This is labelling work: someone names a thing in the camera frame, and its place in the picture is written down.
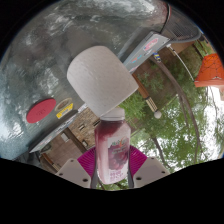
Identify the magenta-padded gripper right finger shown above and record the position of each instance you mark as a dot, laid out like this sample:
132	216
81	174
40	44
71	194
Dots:
150	170

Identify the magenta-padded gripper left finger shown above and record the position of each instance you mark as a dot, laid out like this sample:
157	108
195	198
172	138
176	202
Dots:
75	171

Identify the pink drink bottle white cap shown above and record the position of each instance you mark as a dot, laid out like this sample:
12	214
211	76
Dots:
111	150

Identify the black laptop with stickers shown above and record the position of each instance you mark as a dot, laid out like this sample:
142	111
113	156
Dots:
55	133

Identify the tape roll with yellow label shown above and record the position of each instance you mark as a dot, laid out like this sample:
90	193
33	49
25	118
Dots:
64	108

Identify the flat round red coaster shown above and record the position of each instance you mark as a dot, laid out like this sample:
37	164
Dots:
41	110

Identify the white ceramic cup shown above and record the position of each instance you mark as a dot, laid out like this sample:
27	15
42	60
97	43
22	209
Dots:
100	80

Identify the orange canopy tent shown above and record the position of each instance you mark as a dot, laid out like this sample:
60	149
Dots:
210	70

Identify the grey laptop with stickers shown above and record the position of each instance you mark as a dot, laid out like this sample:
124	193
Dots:
148	48

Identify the lamp post with globe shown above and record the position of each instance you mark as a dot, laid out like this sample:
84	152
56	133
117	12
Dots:
146	96

